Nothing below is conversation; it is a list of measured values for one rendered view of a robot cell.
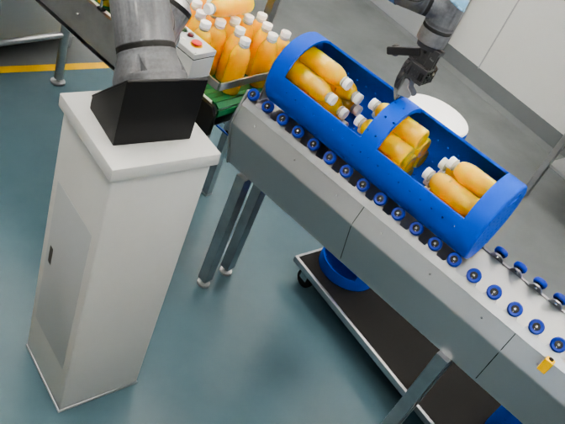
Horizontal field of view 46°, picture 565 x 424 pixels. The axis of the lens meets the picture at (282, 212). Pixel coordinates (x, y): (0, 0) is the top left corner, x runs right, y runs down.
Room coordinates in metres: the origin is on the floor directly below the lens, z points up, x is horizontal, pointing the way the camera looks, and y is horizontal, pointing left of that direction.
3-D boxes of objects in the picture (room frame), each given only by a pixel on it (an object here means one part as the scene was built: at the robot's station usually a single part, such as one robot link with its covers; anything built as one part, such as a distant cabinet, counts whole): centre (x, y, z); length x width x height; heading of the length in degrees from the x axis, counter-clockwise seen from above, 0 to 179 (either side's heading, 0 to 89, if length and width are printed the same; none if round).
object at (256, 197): (2.19, 0.12, 0.31); 0.06 x 0.06 x 0.63; 63
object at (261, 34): (2.33, 0.34, 1.00); 0.07 x 0.07 x 0.19
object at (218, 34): (2.19, 0.48, 1.00); 0.07 x 0.07 x 0.19
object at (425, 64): (1.95, -0.20, 1.37); 0.09 x 0.08 x 0.12; 63
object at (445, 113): (2.38, -0.38, 1.03); 0.28 x 0.28 x 0.01
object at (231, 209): (2.06, 0.19, 0.31); 0.06 x 0.06 x 0.63; 63
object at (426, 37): (1.95, -0.19, 1.46); 0.10 x 0.09 x 0.05; 153
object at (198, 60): (1.99, 0.53, 1.05); 0.20 x 0.10 x 0.10; 63
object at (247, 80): (2.19, 0.29, 0.96); 0.40 x 0.01 x 0.03; 153
